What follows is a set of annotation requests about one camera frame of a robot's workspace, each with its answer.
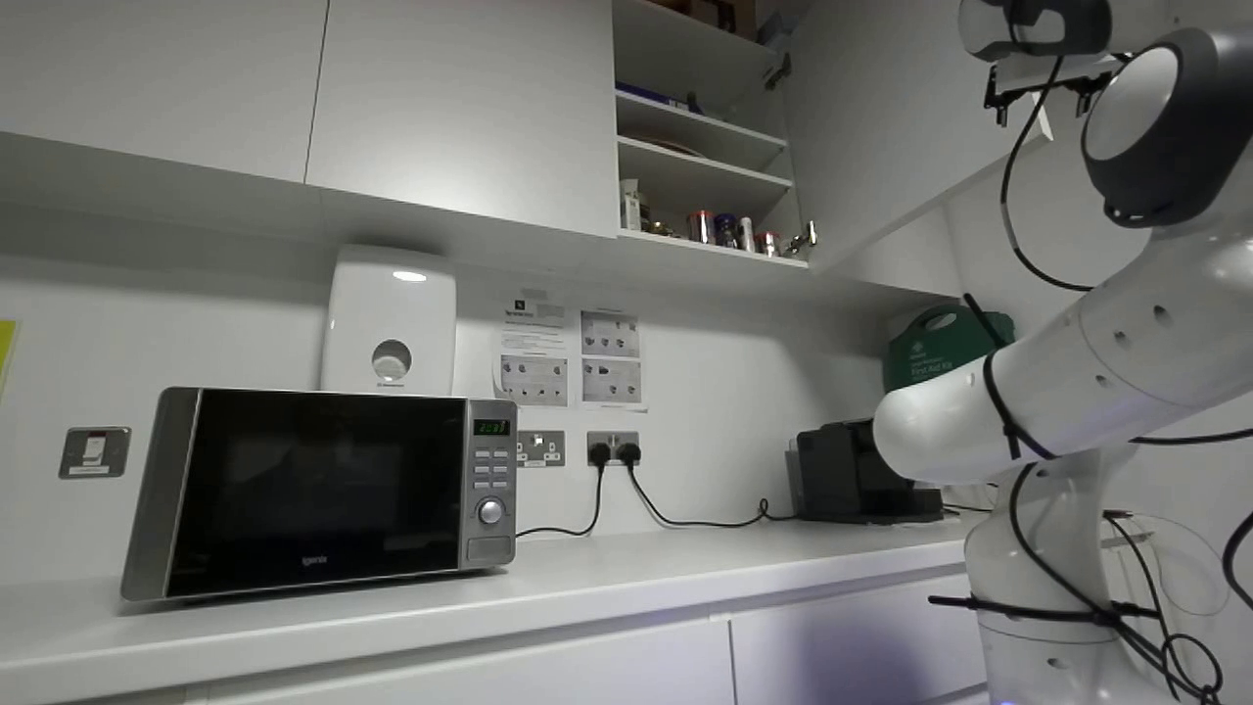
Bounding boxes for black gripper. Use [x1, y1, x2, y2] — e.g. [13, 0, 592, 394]
[960, 0, 1110, 61]

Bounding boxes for white overhead cabinet door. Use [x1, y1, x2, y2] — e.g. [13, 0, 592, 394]
[784, 0, 1027, 292]

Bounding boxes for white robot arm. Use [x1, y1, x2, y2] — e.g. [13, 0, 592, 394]
[874, 24, 1253, 705]

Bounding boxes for open cabinet shelves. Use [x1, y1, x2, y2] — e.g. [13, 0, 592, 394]
[609, 0, 819, 262]

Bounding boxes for white closed cabinet door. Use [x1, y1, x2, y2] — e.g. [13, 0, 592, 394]
[305, 0, 619, 236]

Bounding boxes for white base cabinet drawer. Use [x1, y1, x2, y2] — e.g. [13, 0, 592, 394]
[730, 574, 985, 705]

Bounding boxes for white far cabinet door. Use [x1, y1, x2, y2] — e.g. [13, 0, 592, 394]
[0, 0, 327, 180]

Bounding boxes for green first aid bag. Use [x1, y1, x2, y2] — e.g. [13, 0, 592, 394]
[881, 307, 1016, 390]

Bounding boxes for black coffee machine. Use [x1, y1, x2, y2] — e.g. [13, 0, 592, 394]
[792, 418, 944, 524]

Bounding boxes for white paper towel dispenser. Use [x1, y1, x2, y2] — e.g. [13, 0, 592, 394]
[322, 247, 456, 394]

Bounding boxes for silver black microwave oven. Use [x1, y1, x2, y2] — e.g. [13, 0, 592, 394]
[120, 386, 518, 603]

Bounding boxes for wall notice sign upper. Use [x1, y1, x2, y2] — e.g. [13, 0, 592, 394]
[578, 315, 638, 355]

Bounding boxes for wall notice sign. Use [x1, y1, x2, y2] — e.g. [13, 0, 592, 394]
[583, 359, 643, 402]
[578, 315, 638, 355]

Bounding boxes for wall notice sign lower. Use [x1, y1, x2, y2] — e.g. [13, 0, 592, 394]
[583, 359, 643, 402]

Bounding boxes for black power cable right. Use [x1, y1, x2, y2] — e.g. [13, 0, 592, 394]
[614, 441, 793, 533]

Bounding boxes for black power cable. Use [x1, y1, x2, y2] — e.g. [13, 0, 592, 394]
[614, 441, 793, 533]
[511, 441, 614, 544]

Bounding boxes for double wall socket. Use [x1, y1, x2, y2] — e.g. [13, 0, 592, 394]
[587, 431, 643, 466]

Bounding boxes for black power cable left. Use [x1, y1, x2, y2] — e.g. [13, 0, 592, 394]
[511, 441, 614, 544]

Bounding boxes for silver wall switch plate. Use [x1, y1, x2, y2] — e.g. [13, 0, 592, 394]
[518, 431, 563, 466]

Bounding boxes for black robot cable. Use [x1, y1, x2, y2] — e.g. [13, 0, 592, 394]
[929, 50, 1253, 705]

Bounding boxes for silver wall switch left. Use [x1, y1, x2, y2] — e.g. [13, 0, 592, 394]
[57, 426, 130, 479]

